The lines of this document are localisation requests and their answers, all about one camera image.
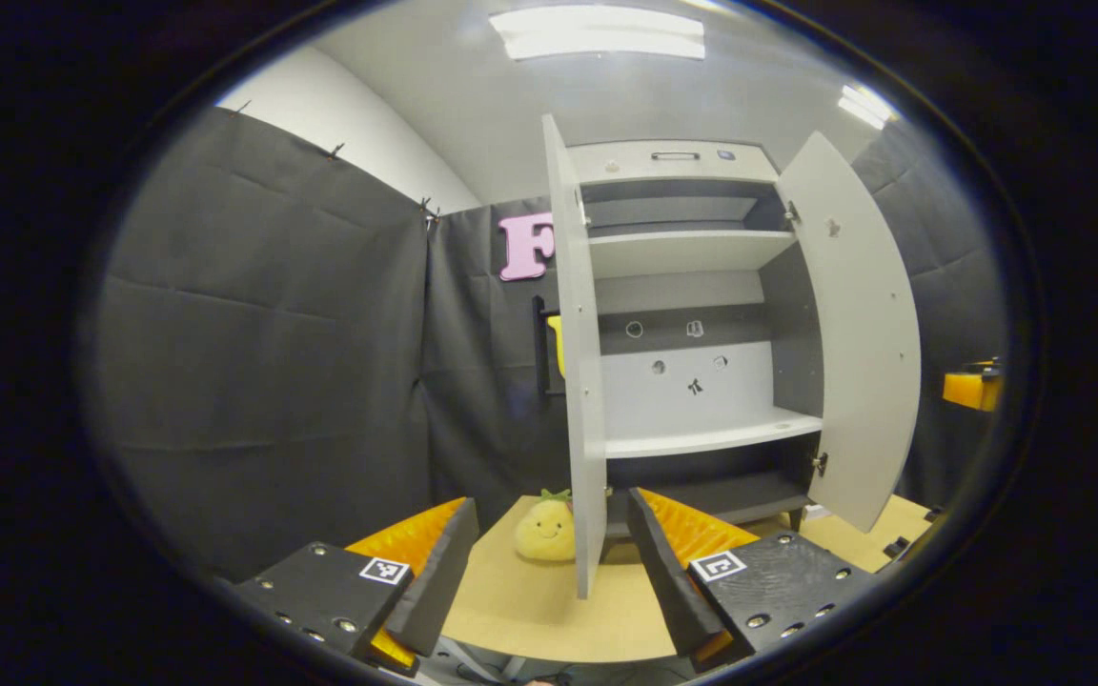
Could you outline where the yellow smiling plush toy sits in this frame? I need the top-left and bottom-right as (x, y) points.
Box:
(514, 489), (577, 563)

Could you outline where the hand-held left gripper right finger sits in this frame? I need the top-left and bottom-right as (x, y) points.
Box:
(627, 488), (884, 673)

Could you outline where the large ceiling light panel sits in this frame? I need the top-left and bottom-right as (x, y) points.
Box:
(490, 5), (707, 61)

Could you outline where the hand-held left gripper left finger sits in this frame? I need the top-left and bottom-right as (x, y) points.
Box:
(234, 495), (480, 677)

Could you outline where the white double-door shoe cabinet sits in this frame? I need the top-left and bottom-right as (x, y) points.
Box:
(563, 140), (826, 563)

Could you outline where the white shoe cabinet door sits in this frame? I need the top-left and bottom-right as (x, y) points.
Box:
(776, 131), (922, 535)
(533, 114), (609, 601)

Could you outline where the black backdrop cloth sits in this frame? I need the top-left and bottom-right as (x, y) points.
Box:
(91, 105), (1007, 577)

